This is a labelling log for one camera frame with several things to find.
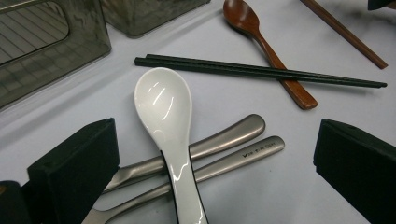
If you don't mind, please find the brown wooden chopstick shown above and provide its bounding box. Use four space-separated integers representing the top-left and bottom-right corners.
299 0 389 70

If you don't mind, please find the black chopstick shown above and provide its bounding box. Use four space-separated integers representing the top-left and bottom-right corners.
134 56 388 89
145 53 388 87

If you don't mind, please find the white ceramic spoon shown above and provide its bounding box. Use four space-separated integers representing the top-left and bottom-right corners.
134 66 209 224

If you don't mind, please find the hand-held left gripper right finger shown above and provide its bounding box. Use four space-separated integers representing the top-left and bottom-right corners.
312 118 396 224

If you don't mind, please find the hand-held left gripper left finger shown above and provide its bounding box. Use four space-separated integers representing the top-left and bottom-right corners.
27 117 120 224

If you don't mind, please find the smoky clear plastic bin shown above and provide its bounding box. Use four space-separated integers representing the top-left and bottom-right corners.
100 0 212 39
0 0 112 110

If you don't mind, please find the brown wooden spoon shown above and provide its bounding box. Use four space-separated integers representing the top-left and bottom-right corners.
222 0 318 110

